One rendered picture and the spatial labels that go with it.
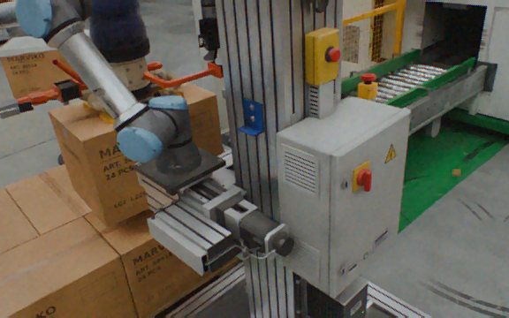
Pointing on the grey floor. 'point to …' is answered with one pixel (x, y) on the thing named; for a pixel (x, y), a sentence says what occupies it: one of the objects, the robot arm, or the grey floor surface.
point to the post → (368, 91)
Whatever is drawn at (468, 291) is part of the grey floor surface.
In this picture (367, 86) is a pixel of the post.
